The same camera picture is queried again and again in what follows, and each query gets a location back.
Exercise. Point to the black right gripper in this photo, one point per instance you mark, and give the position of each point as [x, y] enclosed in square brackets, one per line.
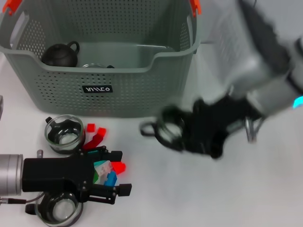
[208, 127]

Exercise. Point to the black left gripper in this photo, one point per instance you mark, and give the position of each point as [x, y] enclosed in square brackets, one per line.
[54, 170]

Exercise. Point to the glass teacup black sleeve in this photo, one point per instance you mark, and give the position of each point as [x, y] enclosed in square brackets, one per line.
[59, 144]
[163, 139]
[61, 212]
[92, 65]

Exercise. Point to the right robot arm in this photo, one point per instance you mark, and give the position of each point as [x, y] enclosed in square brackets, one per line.
[272, 94]

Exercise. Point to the grey perforated storage basket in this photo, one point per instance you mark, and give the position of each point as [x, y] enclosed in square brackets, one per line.
[118, 99]

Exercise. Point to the bright red sloped brick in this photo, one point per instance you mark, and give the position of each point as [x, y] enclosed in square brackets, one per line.
[119, 168]

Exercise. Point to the blue brick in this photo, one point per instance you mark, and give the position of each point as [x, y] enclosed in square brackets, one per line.
[111, 178]

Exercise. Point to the clear translucent brick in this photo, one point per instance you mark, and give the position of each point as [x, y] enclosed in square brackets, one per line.
[105, 168]

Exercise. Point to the green brick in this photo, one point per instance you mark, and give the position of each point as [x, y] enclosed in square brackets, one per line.
[96, 176]

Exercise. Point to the dark red long brick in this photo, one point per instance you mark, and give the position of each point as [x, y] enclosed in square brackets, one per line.
[94, 141]

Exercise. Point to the small red square brick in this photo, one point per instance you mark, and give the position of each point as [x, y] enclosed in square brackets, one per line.
[101, 132]
[91, 128]

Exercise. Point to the black clay teapot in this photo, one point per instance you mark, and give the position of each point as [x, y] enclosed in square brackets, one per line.
[59, 55]

